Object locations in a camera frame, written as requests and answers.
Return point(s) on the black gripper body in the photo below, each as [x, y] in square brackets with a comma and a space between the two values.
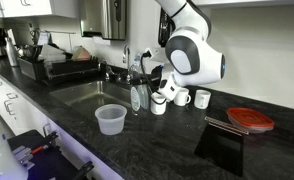
[157, 78]

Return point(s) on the clear plastic bottle white label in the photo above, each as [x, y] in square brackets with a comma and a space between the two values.
[136, 100]

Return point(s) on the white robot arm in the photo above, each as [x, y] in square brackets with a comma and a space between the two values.
[193, 63]

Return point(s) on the stainless steel sink basin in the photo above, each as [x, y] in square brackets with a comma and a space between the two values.
[93, 95]

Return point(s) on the white ceramic mug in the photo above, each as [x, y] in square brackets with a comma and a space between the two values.
[202, 99]
[157, 108]
[181, 97]

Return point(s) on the tall chrome gooseneck faucet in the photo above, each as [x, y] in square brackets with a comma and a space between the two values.
[128, 63]

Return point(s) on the small dark side tap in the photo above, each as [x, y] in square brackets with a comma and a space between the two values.
[106, 70]

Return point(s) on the translucent plastic cup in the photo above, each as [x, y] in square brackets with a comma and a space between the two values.
[111, 120]

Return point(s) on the steel paper towel dispenser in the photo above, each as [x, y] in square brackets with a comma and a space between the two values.
[103, 20]

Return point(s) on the beige round bowl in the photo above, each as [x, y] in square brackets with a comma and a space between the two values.
[81, 54]

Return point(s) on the thin metal bar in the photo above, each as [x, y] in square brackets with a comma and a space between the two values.
[225, 125]

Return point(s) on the black dish rack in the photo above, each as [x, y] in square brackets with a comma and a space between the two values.
[63, 68]

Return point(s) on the red lid food container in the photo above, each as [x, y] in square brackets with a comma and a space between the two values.
[250, 119]

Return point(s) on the clear plastic storage box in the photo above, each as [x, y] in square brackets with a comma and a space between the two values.
[52, 52]

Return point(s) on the white lower cabinet front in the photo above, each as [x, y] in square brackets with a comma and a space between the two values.
[27, 113]

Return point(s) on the white cabinet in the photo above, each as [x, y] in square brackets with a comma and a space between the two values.
[27, 113]
[30, 7]

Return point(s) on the white upper cabinet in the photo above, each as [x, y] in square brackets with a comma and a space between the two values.
[30, 7]

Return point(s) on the steel thermos flask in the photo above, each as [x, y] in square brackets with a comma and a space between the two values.
[11, 50]

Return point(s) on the black wall soap dispenser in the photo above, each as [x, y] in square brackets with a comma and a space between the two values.
[164, 26]

